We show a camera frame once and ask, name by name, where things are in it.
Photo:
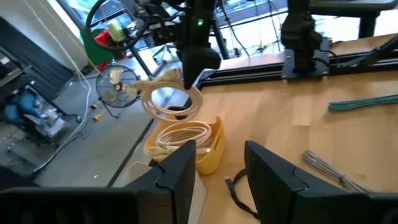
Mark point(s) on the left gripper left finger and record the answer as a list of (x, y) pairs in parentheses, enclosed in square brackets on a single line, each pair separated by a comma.
[(174, 180)]

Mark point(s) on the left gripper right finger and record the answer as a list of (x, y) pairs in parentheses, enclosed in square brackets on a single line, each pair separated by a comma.
[(280, 186)]

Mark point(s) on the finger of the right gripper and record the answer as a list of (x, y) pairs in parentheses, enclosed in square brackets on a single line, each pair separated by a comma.
[(208, 60), (190, 65)]

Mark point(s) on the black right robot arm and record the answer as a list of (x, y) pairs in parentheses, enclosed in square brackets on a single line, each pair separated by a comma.
[(300, 37)]

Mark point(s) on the office chair base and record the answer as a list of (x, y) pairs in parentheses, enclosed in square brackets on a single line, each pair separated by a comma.
[(164, 53)]

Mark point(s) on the yellow plastic bin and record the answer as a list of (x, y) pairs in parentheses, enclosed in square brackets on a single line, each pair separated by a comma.
[(214, 158)]

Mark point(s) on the black floor fan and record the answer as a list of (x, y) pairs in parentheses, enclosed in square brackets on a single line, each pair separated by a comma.
[(116, 87)]

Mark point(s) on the pale yellow roll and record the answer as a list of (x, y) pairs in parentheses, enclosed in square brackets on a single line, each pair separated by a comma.
[(115, 31)]

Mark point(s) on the red container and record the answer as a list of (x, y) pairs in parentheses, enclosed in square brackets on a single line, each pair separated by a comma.
[(102, 39)]

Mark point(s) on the green bin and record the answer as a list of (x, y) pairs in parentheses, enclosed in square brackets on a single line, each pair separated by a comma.
[(93, 53)]

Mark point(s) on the yellow extension plug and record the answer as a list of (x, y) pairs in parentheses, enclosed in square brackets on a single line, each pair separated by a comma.
[(98, 117), (95, 105)]

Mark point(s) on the blue machine on shelf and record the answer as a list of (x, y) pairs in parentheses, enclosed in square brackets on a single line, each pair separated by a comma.
[(25, 105)]

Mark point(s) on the silver corner bracket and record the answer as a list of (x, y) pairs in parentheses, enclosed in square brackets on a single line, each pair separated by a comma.
[(205, 76)]

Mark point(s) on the black aluminium frame rail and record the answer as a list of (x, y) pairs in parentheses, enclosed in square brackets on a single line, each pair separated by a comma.
[(248, 74)]

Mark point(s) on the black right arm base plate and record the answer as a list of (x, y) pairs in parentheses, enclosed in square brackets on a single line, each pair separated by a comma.
[(323, 62)]

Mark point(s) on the black desk frame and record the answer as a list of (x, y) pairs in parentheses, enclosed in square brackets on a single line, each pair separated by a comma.
[(367, 28)]

